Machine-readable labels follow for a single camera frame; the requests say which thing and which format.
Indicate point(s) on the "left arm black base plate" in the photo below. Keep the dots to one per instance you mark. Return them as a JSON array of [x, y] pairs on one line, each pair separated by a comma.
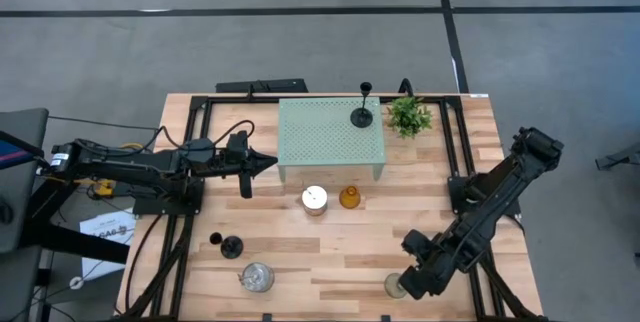
[[150, 207]]

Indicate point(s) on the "black metal rail frame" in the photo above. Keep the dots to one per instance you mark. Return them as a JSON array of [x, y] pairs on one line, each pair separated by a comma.
[[196, 104]]

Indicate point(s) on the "white printed paper sheet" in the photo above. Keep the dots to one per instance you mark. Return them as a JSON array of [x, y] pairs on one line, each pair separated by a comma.
[[107, 227]]

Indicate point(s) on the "black table clamp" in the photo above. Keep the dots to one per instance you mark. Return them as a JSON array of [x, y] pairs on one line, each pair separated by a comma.
[[385, 318], [267, 317]]

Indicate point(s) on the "dark grey side table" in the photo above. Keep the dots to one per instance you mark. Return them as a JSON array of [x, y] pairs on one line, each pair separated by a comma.
[[20, 187]]

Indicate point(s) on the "white sticker strip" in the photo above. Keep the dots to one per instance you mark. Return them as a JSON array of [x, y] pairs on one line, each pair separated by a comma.
[[478, 95]]

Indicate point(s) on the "silver floral label candle tin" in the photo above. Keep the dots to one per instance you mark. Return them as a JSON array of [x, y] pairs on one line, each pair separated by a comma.
[[259, 278]]

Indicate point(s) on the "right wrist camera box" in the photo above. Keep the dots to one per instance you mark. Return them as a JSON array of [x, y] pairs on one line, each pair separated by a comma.
[[415, 242]]

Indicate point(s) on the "orange label candle tin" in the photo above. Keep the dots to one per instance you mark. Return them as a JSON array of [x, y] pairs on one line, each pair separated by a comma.
[[314, 198]]

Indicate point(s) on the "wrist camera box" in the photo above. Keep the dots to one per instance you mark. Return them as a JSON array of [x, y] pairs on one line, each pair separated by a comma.
[[415, 242], [237, 142]]

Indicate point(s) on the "green plant in white pot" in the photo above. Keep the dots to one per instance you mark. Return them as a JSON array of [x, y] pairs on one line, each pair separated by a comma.
[[409, 117]]

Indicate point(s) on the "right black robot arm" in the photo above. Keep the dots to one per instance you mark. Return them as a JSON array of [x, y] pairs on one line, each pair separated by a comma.
[[490, 202]]

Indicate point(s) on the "black flat box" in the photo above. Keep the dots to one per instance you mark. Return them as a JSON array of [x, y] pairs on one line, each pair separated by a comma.
[[260, 86]]

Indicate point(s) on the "black stand foot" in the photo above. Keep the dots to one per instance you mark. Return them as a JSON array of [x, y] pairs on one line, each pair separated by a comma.
[[617, 159]]

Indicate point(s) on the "clear ribbed glass candle holder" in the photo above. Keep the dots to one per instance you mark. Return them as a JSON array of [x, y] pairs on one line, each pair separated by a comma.
[[392, 287]]

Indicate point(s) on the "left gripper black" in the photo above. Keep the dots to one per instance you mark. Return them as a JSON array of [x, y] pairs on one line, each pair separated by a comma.
[[235, 164]]

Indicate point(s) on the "green perforated metal shelf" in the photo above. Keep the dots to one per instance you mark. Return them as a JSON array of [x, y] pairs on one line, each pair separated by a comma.
[[325, 132]]

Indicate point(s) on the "black metal candlestick holder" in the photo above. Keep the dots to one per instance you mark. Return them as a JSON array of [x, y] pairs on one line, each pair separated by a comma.
[[231, 247], [361, 118]]

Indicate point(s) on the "black stand beam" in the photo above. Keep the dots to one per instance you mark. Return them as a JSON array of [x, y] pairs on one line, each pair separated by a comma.
[[75, 244]]

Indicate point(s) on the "amber ribbed glass candle holder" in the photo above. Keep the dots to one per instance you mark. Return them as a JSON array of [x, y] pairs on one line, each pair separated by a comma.
[[350, 198]]

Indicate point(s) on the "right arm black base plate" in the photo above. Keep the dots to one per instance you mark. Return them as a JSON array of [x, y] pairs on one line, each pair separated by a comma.
[[457, 197]]

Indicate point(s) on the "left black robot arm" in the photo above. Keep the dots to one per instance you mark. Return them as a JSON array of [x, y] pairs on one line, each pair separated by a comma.
[[125, 167]]

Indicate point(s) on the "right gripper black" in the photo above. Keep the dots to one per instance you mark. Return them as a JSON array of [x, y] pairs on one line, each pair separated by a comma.
[[435, 262]]

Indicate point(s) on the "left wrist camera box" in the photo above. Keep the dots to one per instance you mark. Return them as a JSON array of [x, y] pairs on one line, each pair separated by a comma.
[[237, 142]]

